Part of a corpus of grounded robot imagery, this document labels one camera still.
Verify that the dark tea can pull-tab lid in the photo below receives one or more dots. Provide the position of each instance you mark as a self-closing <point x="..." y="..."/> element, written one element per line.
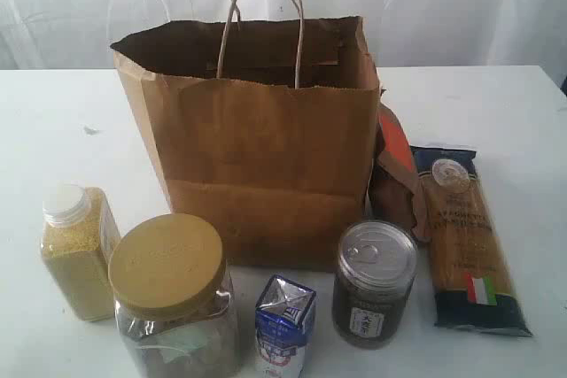
<point x="375" y="272"/>

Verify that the blue and white milk carton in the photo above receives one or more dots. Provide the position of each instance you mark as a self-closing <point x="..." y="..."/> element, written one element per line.
<point x="284" y="323"/>

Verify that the clear jar with tan lid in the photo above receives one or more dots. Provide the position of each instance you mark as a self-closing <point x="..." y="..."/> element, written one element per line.
<point x="174" y="300"/>

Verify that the spaghetti packet with Italian flag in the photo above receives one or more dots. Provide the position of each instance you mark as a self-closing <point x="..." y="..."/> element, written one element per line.
<point x="473" y="289"/>

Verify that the brown paper shopping bag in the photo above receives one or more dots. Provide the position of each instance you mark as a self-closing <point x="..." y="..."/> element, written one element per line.
<point x="266" y="129"/>

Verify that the brown pouch with orange label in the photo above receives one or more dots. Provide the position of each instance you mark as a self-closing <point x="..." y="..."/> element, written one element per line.
<point x="395" y="190"/>

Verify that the millet bottle with white cap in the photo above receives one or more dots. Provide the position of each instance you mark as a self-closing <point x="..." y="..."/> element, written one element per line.
<point x="79" y="236"/>

